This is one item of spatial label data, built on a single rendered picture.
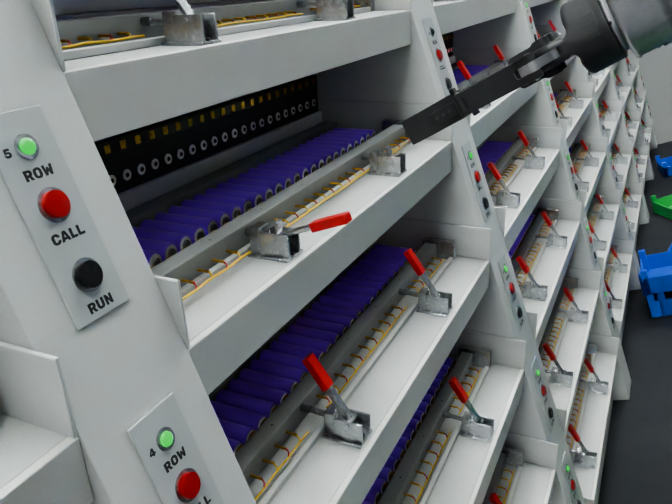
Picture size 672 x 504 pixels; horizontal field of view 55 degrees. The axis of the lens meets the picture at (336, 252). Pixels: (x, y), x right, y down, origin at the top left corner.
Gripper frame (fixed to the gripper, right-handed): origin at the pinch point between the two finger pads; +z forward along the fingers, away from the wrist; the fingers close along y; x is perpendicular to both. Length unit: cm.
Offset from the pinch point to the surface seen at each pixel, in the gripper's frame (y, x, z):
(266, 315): -33.1, -6.4, 7.4
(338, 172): -7.0, 0.1, 10.7
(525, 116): 88, -12, 14
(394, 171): -1.0, -3.2, 7.3
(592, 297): 83, -59, 18
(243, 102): -5.0, 12.9, 18.7
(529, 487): 12, -58, 19
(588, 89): 158, -20, 10
